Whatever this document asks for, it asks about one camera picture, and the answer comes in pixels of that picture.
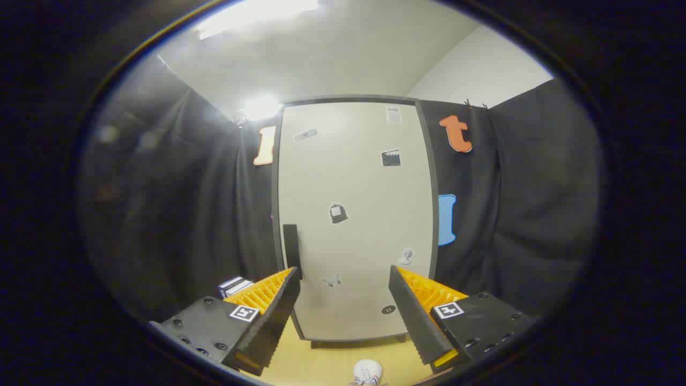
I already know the black backdrop cloth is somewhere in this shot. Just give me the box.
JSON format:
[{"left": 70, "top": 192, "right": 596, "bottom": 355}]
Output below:
[{"left": 78, "top": 54, "right": 606, "bottom": 328}]

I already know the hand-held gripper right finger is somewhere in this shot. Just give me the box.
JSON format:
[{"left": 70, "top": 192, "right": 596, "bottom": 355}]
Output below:
[{"left": 388, "top": 265, "right": 538, "bottom": 368}]

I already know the white canvas shoe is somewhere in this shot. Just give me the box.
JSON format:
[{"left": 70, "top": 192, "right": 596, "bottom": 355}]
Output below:
[{"left": 351, "top": 359, "right": 384, "bottom": 386}]

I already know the blue spine book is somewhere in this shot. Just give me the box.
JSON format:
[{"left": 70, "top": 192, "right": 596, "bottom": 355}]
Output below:
[{"left": 217, "top": 276, "right": 244, "bottom": 299}]

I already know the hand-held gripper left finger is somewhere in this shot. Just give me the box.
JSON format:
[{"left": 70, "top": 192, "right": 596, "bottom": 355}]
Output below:
[{"left": 149, "top": 266, "right": 302, "bottom": 377}]

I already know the black door handle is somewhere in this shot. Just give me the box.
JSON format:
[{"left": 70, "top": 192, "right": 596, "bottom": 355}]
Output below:
[{"left": 282, "top": 224, "right": 303, "bottom": 280}]

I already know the grey shoe cabinet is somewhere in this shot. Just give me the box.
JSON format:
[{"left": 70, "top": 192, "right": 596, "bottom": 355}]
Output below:
[{"left": 271, "top": 95, "right": 441, "bottom": 349}]

